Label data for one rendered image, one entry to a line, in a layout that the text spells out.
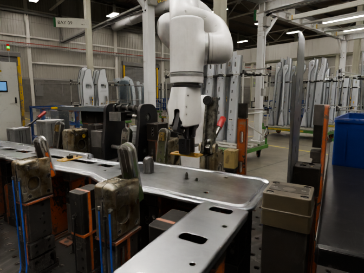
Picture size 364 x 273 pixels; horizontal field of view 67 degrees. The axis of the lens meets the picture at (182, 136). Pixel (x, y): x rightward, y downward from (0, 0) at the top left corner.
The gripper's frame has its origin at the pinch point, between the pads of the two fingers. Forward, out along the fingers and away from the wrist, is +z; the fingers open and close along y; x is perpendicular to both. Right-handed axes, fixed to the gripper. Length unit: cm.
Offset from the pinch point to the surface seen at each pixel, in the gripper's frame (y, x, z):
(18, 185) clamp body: 22.3, -39.0, 10.7
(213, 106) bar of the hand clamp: -15.9, 0.6, -9.4
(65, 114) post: -35, -92, -3
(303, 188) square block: 11.4, 29.5, 3.2
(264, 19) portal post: -657, -136, -197
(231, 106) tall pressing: -437, -140, 8
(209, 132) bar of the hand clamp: -14.7, -0.1, -1.7
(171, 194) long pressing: 11.2, 2.3, 9.4
